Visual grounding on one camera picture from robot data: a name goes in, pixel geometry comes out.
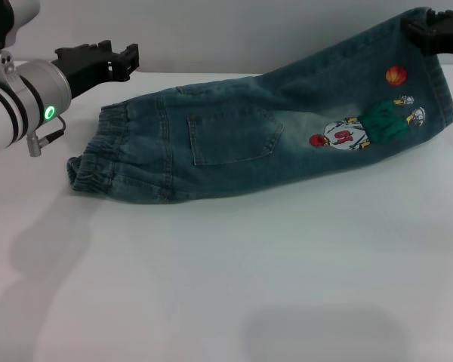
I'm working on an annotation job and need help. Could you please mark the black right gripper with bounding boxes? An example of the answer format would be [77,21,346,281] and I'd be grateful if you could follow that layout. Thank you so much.
[399,7,453,58]

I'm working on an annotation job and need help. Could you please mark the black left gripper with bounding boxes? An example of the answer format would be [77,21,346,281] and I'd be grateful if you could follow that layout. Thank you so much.
[50,38,140,97]

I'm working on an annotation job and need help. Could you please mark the blue denim shorts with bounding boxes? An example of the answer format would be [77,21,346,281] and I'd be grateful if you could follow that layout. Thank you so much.
[66,6,453,207]

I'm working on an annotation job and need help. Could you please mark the left arm connector cable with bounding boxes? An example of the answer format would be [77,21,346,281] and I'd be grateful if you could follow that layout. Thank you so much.
[25,114,66,158]

